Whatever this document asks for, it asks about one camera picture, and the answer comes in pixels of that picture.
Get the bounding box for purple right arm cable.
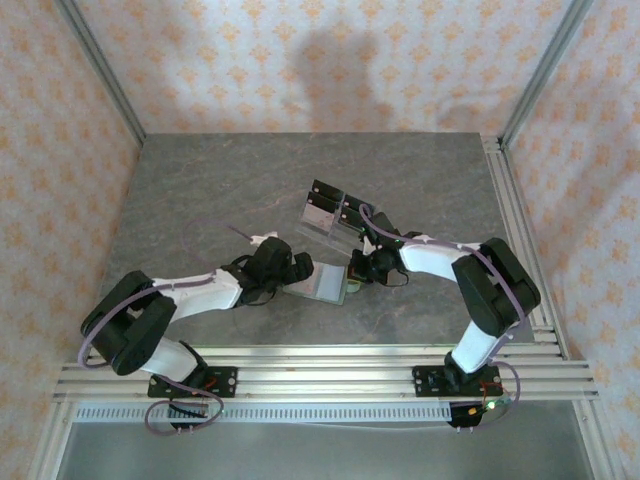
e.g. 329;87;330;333
358;203;531;432

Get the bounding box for black controller board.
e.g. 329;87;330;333
167;402;211;432
446;397;512;432

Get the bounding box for aluminium side rail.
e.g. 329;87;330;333
481;133;571;361

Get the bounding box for slotted cable duct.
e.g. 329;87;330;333
73;403;454;424

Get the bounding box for aluminium frame leg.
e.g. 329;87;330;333
32;399;76;480
572;399;624;480

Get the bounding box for grey metal lower panel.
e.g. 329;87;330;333
57;422;594;480

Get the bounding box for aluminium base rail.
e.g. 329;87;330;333
52;343;599;401

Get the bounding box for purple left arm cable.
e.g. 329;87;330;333
79;219;256;437

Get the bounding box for pale pink card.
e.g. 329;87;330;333
301;203;335;227

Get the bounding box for aluminium frame post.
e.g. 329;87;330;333
499;0;596;146
53;0;147;147

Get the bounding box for green card holder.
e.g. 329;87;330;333
282;262;362;306

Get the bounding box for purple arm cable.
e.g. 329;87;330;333
79;219;256;437
358;203;531;432

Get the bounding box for pink VIP card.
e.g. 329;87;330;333
292;267;321;297

